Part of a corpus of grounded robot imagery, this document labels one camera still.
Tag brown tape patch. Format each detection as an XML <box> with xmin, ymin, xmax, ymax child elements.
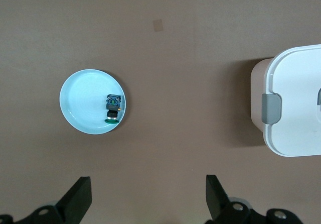
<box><xmin>152</xmin><ymin>19</ymin><xmax>165</xmax><ymax>32</ymax></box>

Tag white lunch box grey latches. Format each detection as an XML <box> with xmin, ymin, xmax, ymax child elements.
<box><xmin>250</xmin><ymin>43</ymin><xmax>321</xmax><ymax>158</ymax></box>

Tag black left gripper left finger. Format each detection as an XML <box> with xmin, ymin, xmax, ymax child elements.
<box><xmin>0</xmin><ymin>176</ymin><xmax>92</xmax><ymax>224</ymax></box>

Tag small dark electronic part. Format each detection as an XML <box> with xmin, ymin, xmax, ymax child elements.
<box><xmin>103</xmin><ymin>93</ymin><xmax>123</xmax><ymax>124</ymax></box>

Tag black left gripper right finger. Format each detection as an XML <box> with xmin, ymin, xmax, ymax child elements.
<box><xmin>204</xmin><ymin>174</ymin><xmax>301</xmax><ymax>224</ymax></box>

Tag light blue round plate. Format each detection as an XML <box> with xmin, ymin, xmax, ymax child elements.
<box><xmin>59</xmin><ymin>68</ymin><xmax>127</xmax><ymax>136</ymax></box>

